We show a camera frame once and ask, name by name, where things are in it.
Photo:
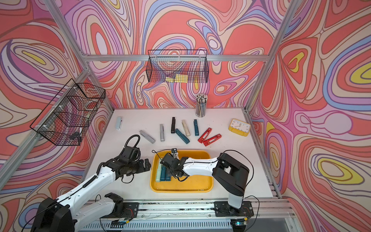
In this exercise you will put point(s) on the dark teal pruning pliers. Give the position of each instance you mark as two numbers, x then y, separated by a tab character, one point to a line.
163	174

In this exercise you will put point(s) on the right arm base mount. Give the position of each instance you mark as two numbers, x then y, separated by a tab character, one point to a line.
223	209

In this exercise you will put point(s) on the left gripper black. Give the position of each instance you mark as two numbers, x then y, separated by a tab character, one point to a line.
142	167

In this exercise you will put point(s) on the pencil holder cup with pencils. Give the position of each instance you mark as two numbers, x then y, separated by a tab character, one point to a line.
201	105

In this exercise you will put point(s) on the light blue-grey pliers far left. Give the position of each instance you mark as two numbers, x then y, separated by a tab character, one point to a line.
119	123

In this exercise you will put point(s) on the black wire basket left wall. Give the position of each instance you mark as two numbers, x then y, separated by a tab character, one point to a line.
67	117

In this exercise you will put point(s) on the yellow plastic storage tray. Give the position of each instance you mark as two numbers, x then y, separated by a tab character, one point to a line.
193	184

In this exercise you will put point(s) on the beige pruning pliers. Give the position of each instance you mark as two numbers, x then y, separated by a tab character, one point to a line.
185	127

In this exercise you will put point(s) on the black wire basket back wall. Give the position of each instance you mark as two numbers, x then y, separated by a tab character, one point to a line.
163	63

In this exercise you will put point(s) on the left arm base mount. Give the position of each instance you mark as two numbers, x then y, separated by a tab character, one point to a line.
122	209

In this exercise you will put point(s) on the black wire basket wall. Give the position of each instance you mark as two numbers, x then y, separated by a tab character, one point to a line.
163	63
67	117

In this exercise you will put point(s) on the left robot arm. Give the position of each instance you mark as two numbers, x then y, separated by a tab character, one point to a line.
68	212

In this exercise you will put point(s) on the yellow sticky notes in basket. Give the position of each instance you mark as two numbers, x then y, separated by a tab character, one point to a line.
177	78

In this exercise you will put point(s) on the black pruning pliers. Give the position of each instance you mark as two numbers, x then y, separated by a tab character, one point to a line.
173	125

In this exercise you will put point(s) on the yellow alarm clock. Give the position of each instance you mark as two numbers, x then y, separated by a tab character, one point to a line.
239	127

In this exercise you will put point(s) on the aluminium front rail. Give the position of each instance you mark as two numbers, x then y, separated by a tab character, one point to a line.
200	216

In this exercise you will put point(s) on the grey pruning pliers angled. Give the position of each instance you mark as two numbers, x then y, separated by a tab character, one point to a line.
147	136

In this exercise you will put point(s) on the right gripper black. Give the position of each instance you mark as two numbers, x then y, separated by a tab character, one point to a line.
170	171

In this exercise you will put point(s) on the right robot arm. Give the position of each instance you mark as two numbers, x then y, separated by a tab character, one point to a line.
231	174

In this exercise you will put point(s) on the grey pruning pliers upright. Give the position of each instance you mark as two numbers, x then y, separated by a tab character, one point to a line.
162	137

